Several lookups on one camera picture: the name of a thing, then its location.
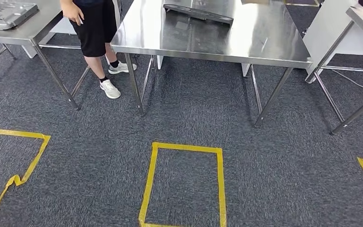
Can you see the black plastic mounting plate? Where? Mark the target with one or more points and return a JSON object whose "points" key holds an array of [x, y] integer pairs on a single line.
{"points": [[200, 14]]}

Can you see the stainless steel workbench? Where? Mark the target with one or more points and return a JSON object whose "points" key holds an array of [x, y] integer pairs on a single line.
{"points": [[216, 40]]}

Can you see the person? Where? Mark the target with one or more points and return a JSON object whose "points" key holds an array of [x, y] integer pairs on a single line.
{"points": [[93, 31]]}

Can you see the yellow tape square crumpled corner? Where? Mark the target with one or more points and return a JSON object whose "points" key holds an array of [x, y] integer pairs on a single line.
{"points": [[12, 133]]}

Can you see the grey tray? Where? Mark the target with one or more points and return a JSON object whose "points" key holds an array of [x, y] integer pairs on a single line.
{"points": [[9, 15]]}

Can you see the white pedestal cabinet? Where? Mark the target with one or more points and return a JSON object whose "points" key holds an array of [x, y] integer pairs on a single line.
{"points": [[117, 12]]}

